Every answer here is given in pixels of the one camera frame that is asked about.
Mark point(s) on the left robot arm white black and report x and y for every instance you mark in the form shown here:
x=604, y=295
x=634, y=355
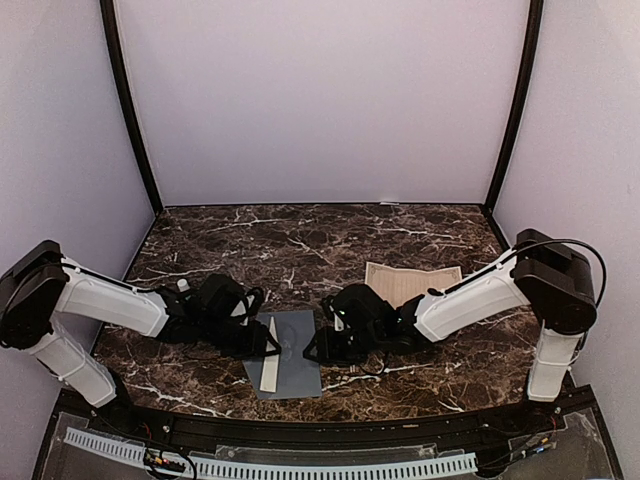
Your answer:
x=45, y=283

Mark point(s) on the black left frame post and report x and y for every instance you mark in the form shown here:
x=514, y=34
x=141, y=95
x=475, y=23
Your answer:
x=128, y=109

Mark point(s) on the black frame post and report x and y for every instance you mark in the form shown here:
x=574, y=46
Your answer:
x=526, y=65
x=128, y=109

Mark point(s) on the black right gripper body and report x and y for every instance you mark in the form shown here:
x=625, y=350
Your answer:
x=351, y=350

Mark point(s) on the black right frame post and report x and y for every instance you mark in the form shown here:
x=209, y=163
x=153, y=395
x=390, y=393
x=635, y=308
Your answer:
x=526, y=65

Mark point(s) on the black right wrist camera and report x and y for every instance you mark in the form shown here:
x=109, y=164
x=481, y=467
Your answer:
x=327, y=304

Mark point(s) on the white slotted cable duct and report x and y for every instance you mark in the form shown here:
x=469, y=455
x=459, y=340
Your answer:
x=172, y=465

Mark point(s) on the green white glue stick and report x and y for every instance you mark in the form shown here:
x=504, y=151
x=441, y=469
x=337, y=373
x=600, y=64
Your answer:
x=183, y=285

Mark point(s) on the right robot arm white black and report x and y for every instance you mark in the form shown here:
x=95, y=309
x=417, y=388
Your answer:
x=549, y=275

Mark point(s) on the beige letter sheet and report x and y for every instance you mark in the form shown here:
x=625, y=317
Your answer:
x=398, y=285

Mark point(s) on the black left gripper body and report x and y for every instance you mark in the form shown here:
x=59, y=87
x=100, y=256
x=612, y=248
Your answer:
x=235, y=345

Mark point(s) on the beige lined letter paper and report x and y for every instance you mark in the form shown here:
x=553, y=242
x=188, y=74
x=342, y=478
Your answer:
x=270, y=367

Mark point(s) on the grey paper envelope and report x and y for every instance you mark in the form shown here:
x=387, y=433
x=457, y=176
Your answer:
x=297, y=377

